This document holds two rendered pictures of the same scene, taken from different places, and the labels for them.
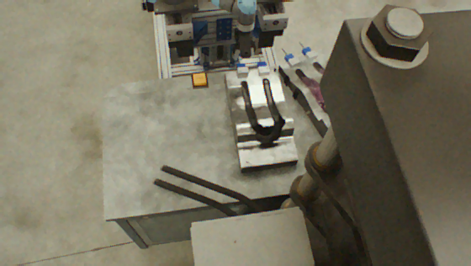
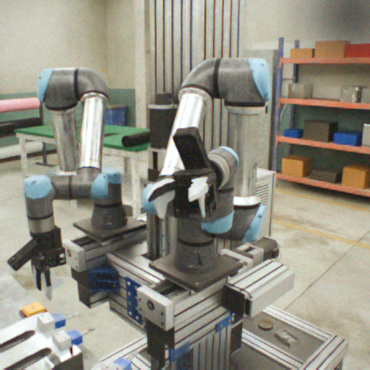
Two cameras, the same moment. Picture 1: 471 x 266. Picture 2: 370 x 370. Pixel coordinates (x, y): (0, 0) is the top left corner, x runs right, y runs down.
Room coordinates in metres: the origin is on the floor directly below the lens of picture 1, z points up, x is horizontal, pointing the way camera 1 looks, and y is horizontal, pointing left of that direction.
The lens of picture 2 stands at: (0.99, -1.10, 1.64)
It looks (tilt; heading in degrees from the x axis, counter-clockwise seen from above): 16 degrees down; 60
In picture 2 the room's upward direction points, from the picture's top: straight up
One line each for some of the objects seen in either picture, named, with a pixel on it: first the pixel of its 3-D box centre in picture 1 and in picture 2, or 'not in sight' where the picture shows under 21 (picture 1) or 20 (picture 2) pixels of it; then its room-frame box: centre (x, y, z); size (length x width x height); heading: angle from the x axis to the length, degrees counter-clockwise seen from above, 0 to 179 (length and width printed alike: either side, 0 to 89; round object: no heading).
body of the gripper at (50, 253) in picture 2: (244, 34); (46, 248); (1.18, -0.01, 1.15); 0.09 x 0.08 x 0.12; 13
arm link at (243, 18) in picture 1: (246, 9); (39, 196); (1.18, 0.00, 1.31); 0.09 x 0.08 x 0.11; 63
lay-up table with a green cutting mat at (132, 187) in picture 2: not in sight; (99, 161); (2.63, 3.79, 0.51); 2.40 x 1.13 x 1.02; 112
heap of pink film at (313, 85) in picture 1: (326, 87); not in sight; (1.11, -0.43, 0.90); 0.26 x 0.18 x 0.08; 31
